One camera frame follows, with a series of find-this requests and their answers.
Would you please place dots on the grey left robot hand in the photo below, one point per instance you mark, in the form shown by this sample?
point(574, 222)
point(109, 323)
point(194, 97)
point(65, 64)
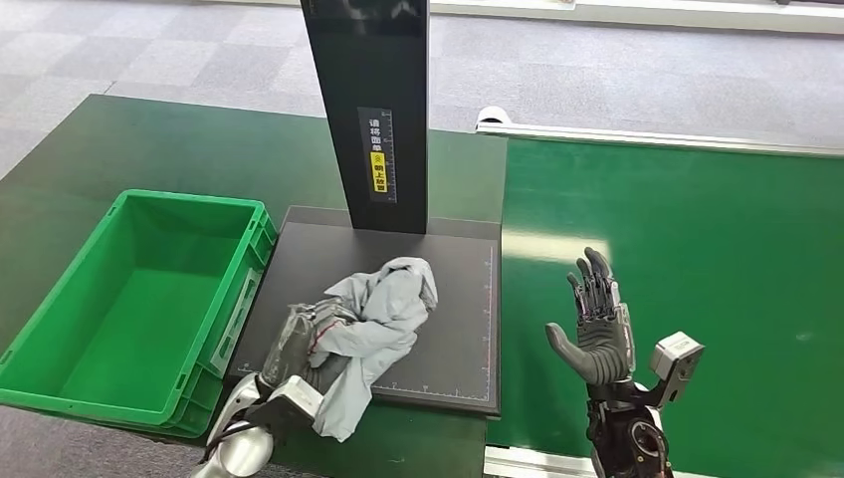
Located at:
point(297, 343)

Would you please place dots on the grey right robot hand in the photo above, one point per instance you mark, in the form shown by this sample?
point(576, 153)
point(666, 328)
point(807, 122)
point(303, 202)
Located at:
point(603, 350)

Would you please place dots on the grey plastic mailer package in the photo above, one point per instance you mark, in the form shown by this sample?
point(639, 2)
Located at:
point(382, 323)

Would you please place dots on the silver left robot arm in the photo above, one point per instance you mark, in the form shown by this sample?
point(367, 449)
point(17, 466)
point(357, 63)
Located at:
point(244, 455)

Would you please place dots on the green conveyor belt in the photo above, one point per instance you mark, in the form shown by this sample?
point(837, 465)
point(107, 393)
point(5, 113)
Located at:
point(725, 264)

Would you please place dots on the white conveyor end cap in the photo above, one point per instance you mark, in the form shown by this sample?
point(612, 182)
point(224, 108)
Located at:
point(493, 115)

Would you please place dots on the black inbound scanning machine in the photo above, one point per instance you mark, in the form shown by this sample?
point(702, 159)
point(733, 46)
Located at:
point(372, 66)

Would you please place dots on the clear crate label holder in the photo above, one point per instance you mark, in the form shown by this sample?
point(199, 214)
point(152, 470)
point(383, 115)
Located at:
point(232, 330)

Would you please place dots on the green plastic crate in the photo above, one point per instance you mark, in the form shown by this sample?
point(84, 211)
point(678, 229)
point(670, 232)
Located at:
point(132, 316)

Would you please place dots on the ruler label with yellow sticker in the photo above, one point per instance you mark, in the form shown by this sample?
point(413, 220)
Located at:
point(378, 175)

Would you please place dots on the dark green table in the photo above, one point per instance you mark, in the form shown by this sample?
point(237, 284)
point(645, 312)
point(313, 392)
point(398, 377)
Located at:
point(198, 152)

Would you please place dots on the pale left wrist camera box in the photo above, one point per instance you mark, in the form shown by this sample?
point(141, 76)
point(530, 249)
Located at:
point(297, 399)

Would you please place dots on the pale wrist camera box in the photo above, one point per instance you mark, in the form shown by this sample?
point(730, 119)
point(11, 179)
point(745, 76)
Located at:
point(676, 359)
point(297, 399)

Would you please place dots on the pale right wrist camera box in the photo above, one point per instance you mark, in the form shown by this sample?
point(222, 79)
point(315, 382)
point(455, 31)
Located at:
point(676, 359)

